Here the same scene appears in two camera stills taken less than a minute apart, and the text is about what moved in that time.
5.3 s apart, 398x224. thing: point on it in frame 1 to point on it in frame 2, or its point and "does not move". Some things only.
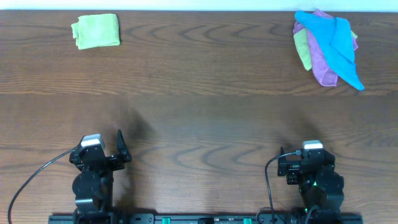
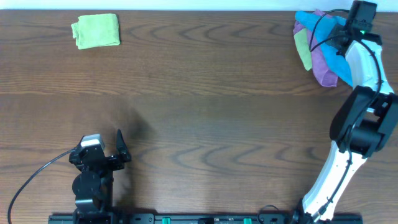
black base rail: x=234 y=218 does not move
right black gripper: x=291 y=167 to x=337 y=30
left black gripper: x=101 y=160 does not move
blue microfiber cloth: x=335 y=35 does not move
